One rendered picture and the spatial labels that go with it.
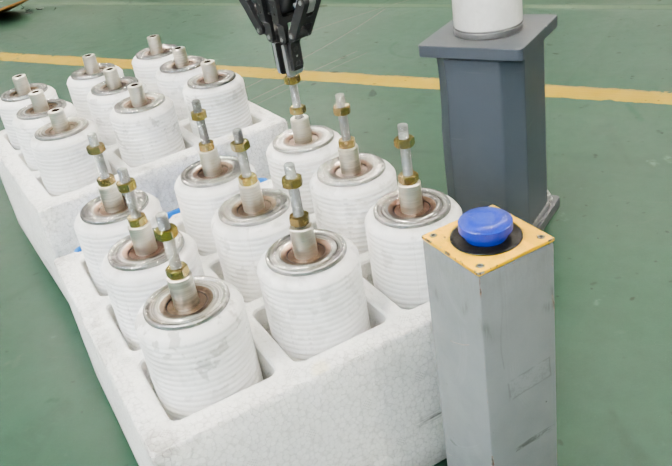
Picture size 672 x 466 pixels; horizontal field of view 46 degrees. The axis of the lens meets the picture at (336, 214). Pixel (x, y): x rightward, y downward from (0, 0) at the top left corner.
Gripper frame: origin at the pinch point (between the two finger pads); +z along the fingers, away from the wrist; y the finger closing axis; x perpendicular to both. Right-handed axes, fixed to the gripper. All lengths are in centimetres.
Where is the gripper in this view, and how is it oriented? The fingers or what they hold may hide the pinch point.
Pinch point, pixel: (288, 57)
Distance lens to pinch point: 92.7
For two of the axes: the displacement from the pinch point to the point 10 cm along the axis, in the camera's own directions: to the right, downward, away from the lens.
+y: 6.6, 2.8, -7.0
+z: 1.5, 8.6, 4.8
